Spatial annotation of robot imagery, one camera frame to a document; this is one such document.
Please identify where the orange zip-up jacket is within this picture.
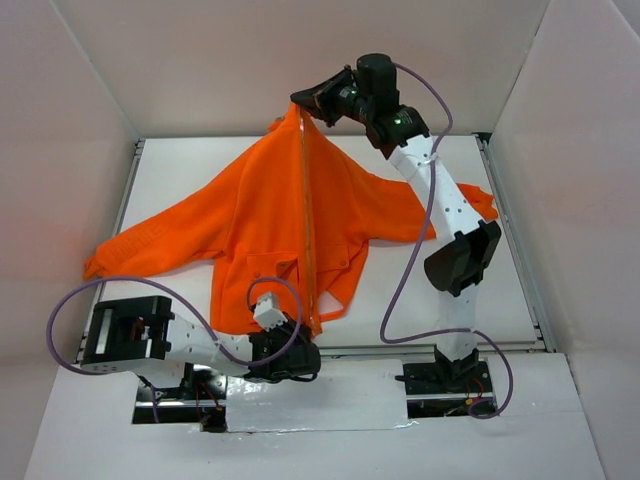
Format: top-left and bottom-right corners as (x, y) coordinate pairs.
(82, 103), (501, 337)

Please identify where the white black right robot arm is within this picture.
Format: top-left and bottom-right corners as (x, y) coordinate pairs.
(290, 53), (501, 391)

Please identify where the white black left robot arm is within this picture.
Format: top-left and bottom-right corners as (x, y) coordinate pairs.
(80, 292), (321, 399)

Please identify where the white foam cover panel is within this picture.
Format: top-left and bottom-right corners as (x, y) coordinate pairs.
(226, 359), (410, 433)

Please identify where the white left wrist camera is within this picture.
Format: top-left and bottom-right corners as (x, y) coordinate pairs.
(253, 292), (287, 331)

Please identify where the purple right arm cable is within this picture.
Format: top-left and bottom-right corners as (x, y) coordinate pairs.
(379, 62), (516, 419)

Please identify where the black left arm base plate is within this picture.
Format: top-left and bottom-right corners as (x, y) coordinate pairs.
(131, 366), (228, 433)

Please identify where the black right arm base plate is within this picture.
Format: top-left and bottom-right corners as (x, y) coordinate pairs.
(395, 361), (497, 419)

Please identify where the aluminium table frame rail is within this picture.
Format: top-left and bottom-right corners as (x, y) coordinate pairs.
(116, 136), (553, 356)

